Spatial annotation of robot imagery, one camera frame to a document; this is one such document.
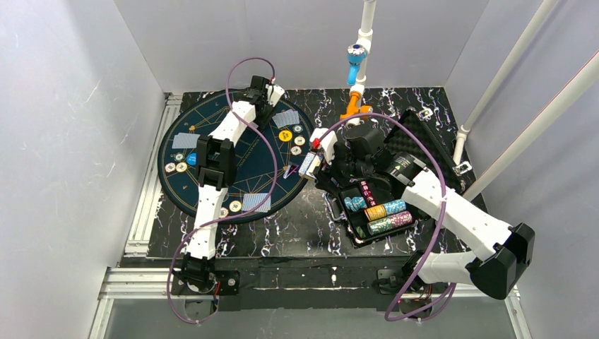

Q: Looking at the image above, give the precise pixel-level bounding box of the boxed deck of playing cards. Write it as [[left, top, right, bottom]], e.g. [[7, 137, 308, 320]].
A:
[[298, 151, 323, 181]]

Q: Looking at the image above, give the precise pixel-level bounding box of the white diagonal frame pole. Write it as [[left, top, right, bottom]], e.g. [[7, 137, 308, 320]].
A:
[[463, 52, 598, 201]]

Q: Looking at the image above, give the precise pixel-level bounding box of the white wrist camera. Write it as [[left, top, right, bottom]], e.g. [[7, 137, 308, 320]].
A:
[[266, 84, 285, 107], [309, 128, 338, 165]]

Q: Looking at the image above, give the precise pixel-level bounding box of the black poker chip case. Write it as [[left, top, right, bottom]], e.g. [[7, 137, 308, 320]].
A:
[[316, 109, 465, 246]]

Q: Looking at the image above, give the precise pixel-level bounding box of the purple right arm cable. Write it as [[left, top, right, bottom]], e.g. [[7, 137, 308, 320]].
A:
[[314, 112, 457, 322]]

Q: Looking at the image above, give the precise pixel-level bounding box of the aluminium frame rail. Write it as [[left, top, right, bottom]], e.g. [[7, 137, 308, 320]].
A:
[[88, 93, 183, 338]]

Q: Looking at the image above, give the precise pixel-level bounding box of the light blue chip stack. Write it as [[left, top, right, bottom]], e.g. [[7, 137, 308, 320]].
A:
[[343, 196, 368, 212]]

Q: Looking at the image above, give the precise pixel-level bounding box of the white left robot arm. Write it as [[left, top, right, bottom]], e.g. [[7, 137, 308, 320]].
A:
[[185, 76, 285, 260]]

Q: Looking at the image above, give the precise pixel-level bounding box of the white thin diagonal pole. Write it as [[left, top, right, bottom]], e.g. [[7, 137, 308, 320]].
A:
[[453, 0, 558, 165]]

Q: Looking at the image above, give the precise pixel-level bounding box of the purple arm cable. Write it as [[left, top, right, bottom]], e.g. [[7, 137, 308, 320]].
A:
[[314, 112, 457, 322], [167, 57, 279, 326]]

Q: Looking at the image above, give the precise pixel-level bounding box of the red and white poker chip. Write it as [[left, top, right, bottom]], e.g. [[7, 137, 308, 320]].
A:
[[290, 145, 302, 156]]

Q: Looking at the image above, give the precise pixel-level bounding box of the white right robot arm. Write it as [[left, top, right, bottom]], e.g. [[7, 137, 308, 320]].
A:
[[309, 126, 535, 299]]

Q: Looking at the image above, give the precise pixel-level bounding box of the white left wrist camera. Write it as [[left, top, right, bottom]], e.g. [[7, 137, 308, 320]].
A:
[[266, 84, 285, 107]]

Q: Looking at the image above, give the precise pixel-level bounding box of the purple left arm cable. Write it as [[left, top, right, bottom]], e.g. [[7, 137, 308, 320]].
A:
[[167, 57, 279, 326]]

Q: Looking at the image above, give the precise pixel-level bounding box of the blue small blind button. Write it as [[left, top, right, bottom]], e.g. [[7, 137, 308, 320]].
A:
[[186, 153, 196, 166]]

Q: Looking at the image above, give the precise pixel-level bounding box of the yellow poker chip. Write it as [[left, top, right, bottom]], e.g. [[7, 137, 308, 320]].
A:
[[229, 200, 243, 213], [175, 162, 188, 173], [294, 136, 306, 146]]

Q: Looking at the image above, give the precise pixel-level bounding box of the yellow big blind button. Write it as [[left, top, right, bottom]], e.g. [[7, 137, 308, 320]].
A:
[[278, 130, 293, 143]]

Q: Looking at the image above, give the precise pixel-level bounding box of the green and purple chip row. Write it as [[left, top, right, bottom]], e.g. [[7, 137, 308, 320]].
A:
[[367, 210, 413, 235]]

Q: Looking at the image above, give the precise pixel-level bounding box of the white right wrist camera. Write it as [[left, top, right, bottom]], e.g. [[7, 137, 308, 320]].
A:
[[309, 128, 338, 165]]

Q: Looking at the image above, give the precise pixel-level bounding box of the round dark blue poker mat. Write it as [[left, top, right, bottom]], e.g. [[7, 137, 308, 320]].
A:
[[157, 91, 314, 223]]

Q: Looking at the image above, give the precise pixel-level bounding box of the white pipe camera stand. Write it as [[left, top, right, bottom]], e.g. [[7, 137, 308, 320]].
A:
[[340, 0, 376, 126]]

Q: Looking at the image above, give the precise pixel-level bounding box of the yellow chip stack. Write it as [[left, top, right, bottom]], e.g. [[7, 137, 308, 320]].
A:
[[364, 205, 387, 222]]

